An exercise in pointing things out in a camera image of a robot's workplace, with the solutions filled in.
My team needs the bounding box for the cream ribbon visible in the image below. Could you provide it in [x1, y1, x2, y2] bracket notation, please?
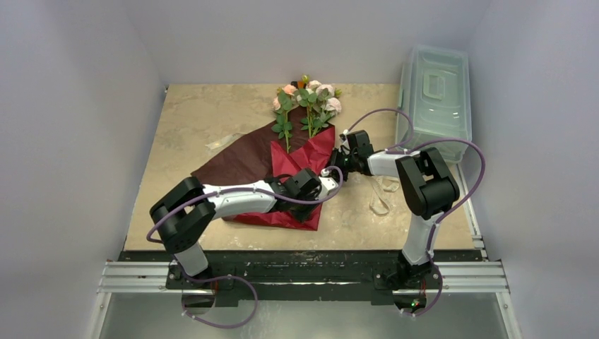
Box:
[368, 176, 400, 216]

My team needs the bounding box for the dark red wrapping paper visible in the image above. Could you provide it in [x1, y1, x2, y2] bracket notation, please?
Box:
[191, 106, 337, 232]

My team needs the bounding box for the pale pink flower stem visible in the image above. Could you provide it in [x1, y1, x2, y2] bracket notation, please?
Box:
[307, 81, 342, 137]

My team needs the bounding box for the white flower stem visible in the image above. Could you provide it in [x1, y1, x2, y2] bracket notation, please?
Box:
[295, 74, 322, 138]

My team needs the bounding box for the peach flower stem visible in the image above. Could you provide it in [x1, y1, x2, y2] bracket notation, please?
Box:
[271, 83, 299, 153]

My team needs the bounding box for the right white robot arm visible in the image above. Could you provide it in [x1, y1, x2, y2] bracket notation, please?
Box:
[328, 131, 461, 287]

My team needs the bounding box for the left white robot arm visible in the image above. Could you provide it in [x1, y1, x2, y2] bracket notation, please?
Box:
[146, 168, 339, 289]

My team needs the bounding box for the orange black small clip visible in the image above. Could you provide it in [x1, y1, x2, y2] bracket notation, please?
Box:
[290, 81, 307, 89]

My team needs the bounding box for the clear plastic storage box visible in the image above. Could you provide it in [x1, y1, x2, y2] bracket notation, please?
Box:
[396, 44, 472, 149]

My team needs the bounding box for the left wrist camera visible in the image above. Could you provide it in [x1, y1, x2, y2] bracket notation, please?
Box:
[317, 169, 339, 200]

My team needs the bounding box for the aluminium rail frame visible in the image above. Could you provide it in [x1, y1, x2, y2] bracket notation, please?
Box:
[98, 250, 509, 309]

